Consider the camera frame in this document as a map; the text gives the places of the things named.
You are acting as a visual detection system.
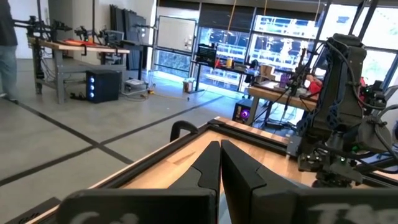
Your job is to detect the red object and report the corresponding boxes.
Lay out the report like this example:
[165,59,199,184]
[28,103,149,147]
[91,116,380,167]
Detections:
[306,73,323,96]

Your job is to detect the purple container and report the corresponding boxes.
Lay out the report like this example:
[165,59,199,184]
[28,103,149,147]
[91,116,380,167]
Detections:
[279,72,292,90]

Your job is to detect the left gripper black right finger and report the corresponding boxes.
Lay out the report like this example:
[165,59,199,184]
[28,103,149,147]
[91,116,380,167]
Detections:
[220,139,398,224]

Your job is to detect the black clamp handle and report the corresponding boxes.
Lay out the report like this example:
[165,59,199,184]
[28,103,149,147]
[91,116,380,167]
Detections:
[169,120,200,143]

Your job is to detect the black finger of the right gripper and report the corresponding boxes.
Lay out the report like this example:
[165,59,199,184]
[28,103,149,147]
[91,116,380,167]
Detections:
[337,170,364,189]
[312,170,338,189]

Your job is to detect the white flat box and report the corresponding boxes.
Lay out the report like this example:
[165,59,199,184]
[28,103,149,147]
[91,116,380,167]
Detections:
[124,78,147,93]

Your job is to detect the person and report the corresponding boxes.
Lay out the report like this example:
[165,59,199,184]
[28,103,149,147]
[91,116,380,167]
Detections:
[0,0,19,103]

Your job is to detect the brown cardboard box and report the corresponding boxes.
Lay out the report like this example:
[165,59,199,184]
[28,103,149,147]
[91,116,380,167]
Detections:
[260,63,277,82]

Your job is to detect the small grey bucket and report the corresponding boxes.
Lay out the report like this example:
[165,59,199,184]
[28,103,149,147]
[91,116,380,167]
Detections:
[182,78,194,94]

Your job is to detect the black computer tower blue lights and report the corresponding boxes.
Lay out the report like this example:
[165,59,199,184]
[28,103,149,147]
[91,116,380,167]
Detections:
[85,69,123,104]

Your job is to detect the wooden-top grey workbench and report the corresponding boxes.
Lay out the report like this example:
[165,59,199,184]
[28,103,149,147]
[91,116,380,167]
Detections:
[27,36,131,105]

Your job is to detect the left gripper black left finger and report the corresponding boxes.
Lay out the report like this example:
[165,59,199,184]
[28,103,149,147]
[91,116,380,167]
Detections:
[57,141,222,224]

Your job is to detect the stack of black panels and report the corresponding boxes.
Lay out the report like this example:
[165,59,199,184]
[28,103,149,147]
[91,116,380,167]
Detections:
[108,2,156,73]

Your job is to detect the black standing desk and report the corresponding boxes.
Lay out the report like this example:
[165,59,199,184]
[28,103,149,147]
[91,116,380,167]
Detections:
[190,59,253,95]

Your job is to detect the black tripod stand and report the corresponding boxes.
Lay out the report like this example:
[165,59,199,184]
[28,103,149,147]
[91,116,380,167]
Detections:
[283,46,312,113]

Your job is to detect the wooden table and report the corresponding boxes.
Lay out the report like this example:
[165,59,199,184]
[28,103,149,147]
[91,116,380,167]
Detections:
[246,81,318,126]

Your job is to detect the white framed panel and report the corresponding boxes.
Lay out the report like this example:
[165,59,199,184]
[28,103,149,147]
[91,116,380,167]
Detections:
[154,15,199,76]

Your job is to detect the black computer monitor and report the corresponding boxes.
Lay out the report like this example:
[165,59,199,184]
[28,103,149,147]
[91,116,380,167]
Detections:
[195,43,218,68]

